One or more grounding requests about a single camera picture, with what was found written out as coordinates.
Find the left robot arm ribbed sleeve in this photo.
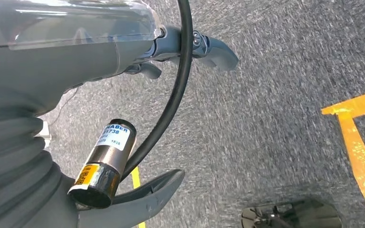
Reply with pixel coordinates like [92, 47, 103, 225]
[0, 104, 76, 228]

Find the yellow floor tape marking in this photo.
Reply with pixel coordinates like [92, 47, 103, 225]
[321, 89, 365, 227]

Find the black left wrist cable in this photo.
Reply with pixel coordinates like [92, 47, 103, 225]
[119, 0, 193, 183]

